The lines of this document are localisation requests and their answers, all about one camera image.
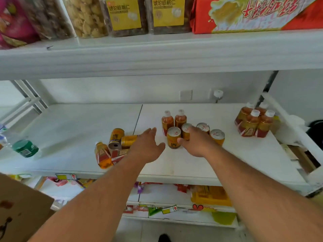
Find person's left hand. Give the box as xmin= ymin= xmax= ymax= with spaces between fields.
xmin=126 ymin=127 xmax=166 ymax=164

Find person's right hand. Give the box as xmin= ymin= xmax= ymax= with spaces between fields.
xmin=177 ymin=126 xmax=220 ymax=158

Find white metal shelf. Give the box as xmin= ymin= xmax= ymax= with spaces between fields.
xmin=0 ymin=29 xmax=323 ymax=230

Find green label water bottle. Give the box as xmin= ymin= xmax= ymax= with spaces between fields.
xmin=0 ymin=131 xmax=42 ymax=159

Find person's left forearm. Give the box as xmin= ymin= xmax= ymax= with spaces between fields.
xmin=28 ymin=155 xmax=143 ymax=242

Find person's right forearm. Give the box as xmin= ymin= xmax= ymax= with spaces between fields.
xmin=206 ymin=148 xmax=323 ymax=242

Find yellow snack packet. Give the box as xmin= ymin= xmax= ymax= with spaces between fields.
xmin=190 ymin=185 xmax=232 ymax=207

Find yellow-green plastic bag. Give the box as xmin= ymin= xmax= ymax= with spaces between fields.
xmin=211 ymin=211 xmax=237 ymax=226

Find pile of colourful snack packets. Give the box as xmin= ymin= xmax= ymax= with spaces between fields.
xmin=46 ymin=175 xmax=96 ymax=189

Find white paper roll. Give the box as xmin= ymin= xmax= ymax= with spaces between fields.
xmin=274 ymin=114 xmax=307 ymax=147

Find brown cardboard box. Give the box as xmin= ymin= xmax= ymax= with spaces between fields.
xmin=271 ymin=116 xmax=321 ymax=174

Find black backpack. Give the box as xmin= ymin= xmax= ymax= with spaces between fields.
xmin=307 ymin=119 xmax=323 ymax=150

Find red biscuit packet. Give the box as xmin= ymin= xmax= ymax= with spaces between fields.
xmin=189 ymin=0 xmax=323 ymax=35

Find clear jar yellow label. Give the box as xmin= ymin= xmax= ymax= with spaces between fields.
xmin=100 ymin=0 xmax=149 ymax=38
xmin=145 ymin=0 xmax=193 ymax=35

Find large brown carton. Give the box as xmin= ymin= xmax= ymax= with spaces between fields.
xmin=0 ymin=173 xmax=56 ymax=242

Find clear jar pale snacks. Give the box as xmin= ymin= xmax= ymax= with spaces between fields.
xmin=60 ymin=0 xmax=109 ymax=39

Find clear jar dark nuts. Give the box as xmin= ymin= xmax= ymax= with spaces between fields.
xmin=20 ymin=0 xmax=76 ymax=41

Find pink snack bag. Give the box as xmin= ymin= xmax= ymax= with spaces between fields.
xmin=0 ymin=0 xmax=41 ymax=50

